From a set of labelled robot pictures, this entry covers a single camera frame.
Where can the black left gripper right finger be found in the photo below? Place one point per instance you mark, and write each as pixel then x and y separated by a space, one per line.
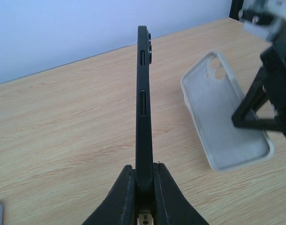
pixel 171 207

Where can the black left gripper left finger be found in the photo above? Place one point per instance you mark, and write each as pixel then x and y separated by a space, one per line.
pixel 118 208

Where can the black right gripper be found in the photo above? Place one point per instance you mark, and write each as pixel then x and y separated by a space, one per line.
pixel 268 84

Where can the black smartphone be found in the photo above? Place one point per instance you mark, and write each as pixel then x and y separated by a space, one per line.
pixel 143 145

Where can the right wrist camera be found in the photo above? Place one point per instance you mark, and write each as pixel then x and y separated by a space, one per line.
pixel 265 19

